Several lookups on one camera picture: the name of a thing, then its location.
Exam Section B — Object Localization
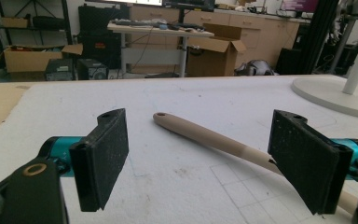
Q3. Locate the grey metal stand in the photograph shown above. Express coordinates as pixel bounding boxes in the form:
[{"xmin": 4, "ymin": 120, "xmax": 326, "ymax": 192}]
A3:
[{"xmin": 326, "ymin": 0, "xmax": 358, "ymax": 75}]

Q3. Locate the black hard case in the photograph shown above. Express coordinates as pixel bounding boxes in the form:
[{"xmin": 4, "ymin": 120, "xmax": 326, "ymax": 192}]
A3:
[{"xmin": 77, "ymin": 4, "xmax": 131, "ymax": 34}]

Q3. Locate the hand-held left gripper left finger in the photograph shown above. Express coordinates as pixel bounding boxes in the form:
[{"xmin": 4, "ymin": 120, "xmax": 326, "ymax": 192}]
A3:
[{"xmin": 39, "ymin": 107, "xmax": 130, "ymax": 213}]

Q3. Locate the monitor with purple screen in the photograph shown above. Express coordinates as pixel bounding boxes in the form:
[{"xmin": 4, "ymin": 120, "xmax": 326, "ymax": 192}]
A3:
[{"xmin": 281, "ymin": 0, "xmax": 320, "ymax": 13}]

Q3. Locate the black crate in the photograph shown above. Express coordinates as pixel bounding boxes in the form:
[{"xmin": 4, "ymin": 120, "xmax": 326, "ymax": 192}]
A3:
[{"xmin": 317, "ymin": 43, "xmax": 358, "ymax": 76}]

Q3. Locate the black equipment case, red label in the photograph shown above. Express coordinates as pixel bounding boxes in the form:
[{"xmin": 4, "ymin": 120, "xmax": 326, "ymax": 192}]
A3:
[{"xmin": 77, "ymin": 32, "xmax": 122, "ymax": 70}]

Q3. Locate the black floor box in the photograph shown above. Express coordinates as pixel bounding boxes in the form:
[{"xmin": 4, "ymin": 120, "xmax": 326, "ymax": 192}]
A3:
[{"xmin": 274, "ymin": 48, "xmax": 302, "ymax": 76}]

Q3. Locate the white round-based stand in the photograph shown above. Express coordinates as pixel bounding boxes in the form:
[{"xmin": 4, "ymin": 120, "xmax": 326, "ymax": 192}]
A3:
[{"xmin": 291, "ymin": 26, "xmax": 358, "ymax": 121}]

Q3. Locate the open brown cardboard box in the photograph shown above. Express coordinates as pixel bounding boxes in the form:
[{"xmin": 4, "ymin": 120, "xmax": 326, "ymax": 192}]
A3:
[{"xmin": 185, "ymin": 22, "xmax": 247, "ymax": 77}]

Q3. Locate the black keyboard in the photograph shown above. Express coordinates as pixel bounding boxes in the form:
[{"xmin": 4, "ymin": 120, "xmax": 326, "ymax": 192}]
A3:
[{"xmin": 113, "ymin": 19, "xmax": 157, "ymax": 27}]

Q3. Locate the black metal shelf rack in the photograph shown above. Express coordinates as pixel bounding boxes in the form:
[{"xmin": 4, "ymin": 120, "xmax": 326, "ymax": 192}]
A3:
[{"xmin": 0, "ymin": 0, "xmax": 75, "ymax": 68}]

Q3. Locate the dark monitor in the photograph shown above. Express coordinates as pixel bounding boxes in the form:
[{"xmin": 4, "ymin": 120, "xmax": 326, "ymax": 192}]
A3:
[{"xmin": 161, "ymin": 0, "xmax": 216, "ymax": 12}]

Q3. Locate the black computer tower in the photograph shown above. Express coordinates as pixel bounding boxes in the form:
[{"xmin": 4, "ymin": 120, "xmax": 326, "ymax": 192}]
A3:
[
  {"xmin": 44, "ymin": 58, "xmax": 76, "ymax": 82},
  {"xmin": 76, "ymin": 58, "xmax": 109, "ymax": 81}
]

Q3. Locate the black bag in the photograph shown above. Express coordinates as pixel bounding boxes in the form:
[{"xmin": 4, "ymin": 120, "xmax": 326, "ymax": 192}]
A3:
[{"xmin": 32, "ymin": 15, "xmax": 67, "ymax": 31}]

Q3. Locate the beige long-handled utensil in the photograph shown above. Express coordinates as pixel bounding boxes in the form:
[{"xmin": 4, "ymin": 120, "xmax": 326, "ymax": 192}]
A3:
[{"xmin": 152, "ymin": 111, "xmax": 358, "ymax": 216}]

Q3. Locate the white standing desk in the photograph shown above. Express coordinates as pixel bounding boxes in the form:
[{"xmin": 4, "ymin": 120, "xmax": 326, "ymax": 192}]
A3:
[{"xmin": 106, "ymin": 21, "xmax": 215, "ymax": 78}]

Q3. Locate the small cardboard box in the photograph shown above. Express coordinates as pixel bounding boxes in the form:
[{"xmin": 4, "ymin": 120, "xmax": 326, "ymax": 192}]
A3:
[{"xmin": 1, "ymin": 17, "xmax": 29, "ymax": 29}]

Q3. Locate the wide open cardboard box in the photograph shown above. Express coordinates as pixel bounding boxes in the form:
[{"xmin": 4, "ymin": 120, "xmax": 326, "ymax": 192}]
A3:
[{"xmin": 0, "ymin": 43, "xmax": 84, "ymax": 74}]

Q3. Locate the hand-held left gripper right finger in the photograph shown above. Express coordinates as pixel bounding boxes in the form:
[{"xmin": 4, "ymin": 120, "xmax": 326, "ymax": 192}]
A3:
[{"xmin": 267, "ymin": 109, "xmax": 358, "ymax": 216}]

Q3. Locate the black ribbed column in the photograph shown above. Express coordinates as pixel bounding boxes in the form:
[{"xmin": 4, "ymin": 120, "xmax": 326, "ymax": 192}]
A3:
[{"xmin": 297, "ymin": 0, "xmax": 340, "ymax": 75}]

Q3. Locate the grey and black backpack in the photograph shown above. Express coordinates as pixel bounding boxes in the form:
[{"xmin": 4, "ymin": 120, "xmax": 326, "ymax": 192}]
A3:
[{"xmin": 234, "ymin": 59, "xmax": 276, "ymax": 77}]

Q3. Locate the white foam table mat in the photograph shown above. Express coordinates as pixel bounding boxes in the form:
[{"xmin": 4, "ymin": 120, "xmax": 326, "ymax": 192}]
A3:
[{"xmin": 0, "ymin": 74, "xmax": 358, "ymax": 224}]

